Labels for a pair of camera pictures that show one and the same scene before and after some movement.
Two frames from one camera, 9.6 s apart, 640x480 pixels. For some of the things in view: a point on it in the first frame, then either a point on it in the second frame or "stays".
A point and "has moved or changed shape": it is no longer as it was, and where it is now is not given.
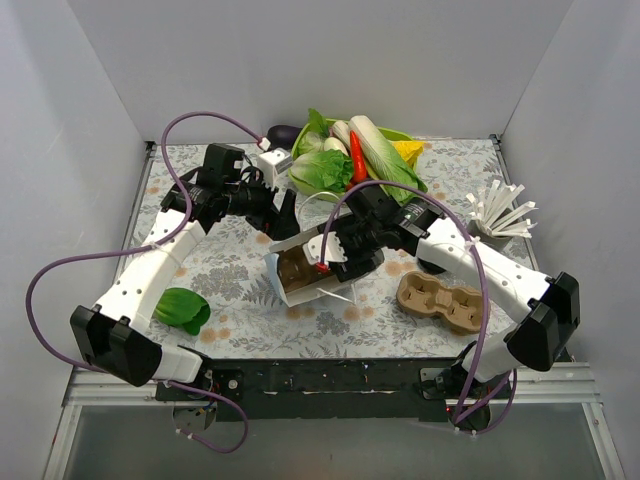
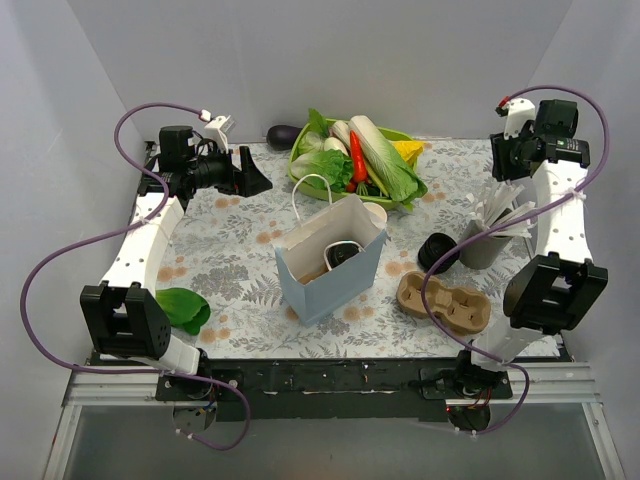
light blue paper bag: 296,277 has moved or changed shape
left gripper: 270,217 → 241,171
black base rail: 317,390 stays
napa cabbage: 383,161 stays
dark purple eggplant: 283,136 stays
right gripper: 347,257 → 501,157
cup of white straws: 498,220 stays
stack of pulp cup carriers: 459,306 stays
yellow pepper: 410,150 stays
